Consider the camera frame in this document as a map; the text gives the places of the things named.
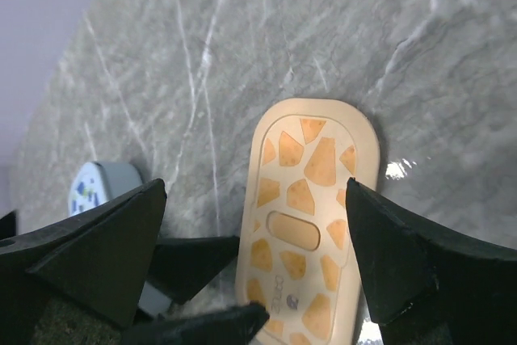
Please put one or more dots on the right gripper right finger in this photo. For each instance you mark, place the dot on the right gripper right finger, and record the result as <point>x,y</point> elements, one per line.
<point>425,283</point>

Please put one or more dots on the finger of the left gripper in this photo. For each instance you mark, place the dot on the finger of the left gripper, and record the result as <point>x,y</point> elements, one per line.
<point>237,324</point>
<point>181,267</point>

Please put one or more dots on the blue lunch box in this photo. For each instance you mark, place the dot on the blue lunch box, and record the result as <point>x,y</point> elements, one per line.
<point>118,178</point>

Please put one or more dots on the beige patterned lid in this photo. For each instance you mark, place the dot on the beige patterned lid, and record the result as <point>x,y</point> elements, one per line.
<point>295,255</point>

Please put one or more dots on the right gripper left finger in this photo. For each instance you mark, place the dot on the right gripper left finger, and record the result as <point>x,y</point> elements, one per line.
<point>78,281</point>

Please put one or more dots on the blue patterned lid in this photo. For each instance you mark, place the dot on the blue patterned lid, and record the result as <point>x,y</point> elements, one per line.
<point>88,190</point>

